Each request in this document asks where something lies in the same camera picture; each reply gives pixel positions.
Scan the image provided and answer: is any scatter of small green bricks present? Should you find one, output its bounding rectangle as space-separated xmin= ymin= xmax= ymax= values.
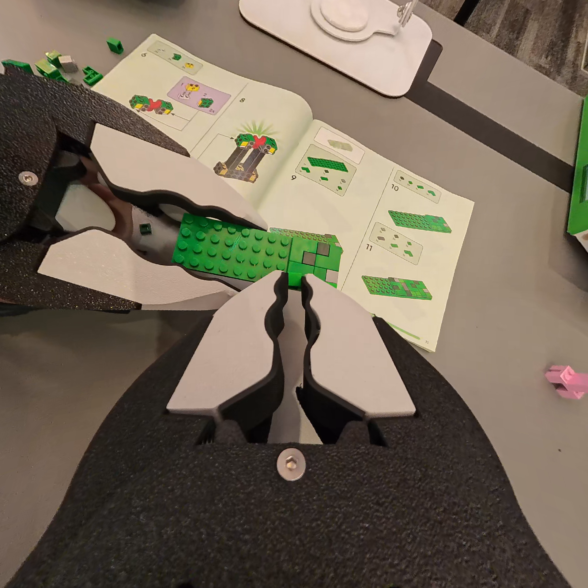
xmin=0 ymin=35 xmax=126 ymax=89

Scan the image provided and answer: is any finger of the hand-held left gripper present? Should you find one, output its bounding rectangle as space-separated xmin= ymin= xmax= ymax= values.
xmin=37 ymin=230 xmax=238 ymax=309
xmin=89 ymin=122 xmax=270 ymax=231

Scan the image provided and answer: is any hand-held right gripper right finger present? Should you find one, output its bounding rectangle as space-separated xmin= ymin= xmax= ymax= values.
xmin=299 ymin=273 xmax=417 ymax=420

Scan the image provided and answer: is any small pink brick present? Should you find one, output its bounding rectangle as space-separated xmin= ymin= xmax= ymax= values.
xmin=544 ymin=363 xmax=588 ymax=402

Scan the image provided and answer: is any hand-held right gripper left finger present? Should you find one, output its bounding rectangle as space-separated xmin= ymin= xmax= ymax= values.
xmin=166 ymin=271 xmax=288 ymax=417

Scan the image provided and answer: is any green brick set box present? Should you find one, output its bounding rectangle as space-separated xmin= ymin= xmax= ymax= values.
xmin=566 ymin=120 xmax=588 ymax=254

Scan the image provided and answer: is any green studded brick plate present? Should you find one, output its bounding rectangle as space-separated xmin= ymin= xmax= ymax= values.
xmin=172 ymin=213 xmax=346 ymax=288

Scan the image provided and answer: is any building instruction booklet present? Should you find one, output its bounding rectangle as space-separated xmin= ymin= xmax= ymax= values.
xmin=90 ymin=33 xmax=477 ymax=353

